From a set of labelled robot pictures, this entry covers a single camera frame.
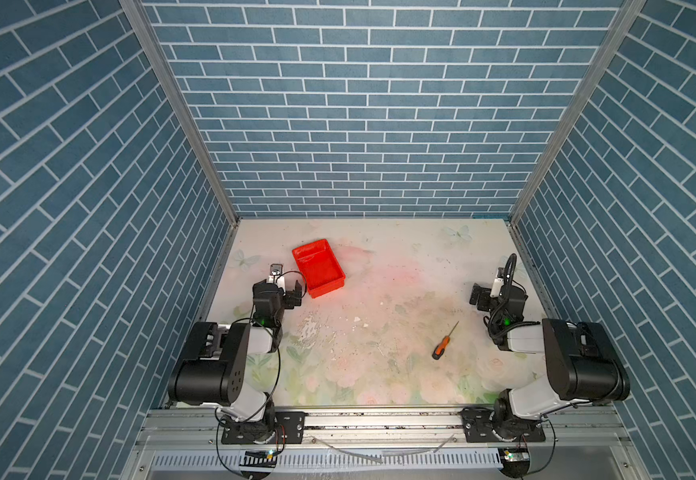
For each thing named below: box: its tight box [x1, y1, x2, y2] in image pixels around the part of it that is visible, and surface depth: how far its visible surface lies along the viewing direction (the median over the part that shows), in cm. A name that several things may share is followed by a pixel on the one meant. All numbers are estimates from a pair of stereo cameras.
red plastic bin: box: [292, 239, 346, 299], surface depth 105 cm
